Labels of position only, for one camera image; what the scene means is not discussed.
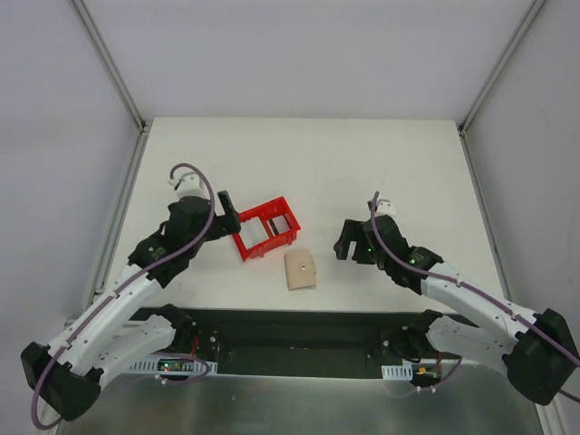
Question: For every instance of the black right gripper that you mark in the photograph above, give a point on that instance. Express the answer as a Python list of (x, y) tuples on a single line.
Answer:
[(355, 240)]

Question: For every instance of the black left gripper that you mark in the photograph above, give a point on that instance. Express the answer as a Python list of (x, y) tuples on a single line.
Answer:
[(227, 213)]

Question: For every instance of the beige leather card holder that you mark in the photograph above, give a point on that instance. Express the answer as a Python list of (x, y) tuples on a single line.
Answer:
[(300, 270)]

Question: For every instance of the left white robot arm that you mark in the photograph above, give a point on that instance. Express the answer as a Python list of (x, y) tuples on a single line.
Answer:
[(72, 370)]

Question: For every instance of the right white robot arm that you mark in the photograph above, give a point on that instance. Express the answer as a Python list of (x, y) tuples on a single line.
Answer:
[(535, 351)]

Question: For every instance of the magnetic stripe card in bin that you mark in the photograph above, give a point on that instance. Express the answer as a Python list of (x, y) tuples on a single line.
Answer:
[(278, 225)]

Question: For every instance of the red plastic bin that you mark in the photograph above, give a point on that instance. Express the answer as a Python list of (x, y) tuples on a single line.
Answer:
[(255, 238)]

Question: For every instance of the right white cable duct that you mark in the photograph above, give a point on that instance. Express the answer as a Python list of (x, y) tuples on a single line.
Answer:
[(402, 372)]

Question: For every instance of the white cable duct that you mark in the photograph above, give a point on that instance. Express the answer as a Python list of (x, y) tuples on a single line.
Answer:
[(402, 372), (179, 367)]

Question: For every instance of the left white cable duct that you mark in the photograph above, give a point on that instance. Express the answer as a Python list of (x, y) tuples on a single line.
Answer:
[(179, 367)]

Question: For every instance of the left aluminium frame post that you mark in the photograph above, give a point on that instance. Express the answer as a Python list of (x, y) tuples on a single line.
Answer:
[(108, 64)]

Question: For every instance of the aluminium frame post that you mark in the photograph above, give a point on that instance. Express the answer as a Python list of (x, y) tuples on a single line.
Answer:
[(108, 64), (509, 51)]

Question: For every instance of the right aluminium frame post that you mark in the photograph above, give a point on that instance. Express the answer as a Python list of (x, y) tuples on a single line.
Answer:
[(509, 51)]

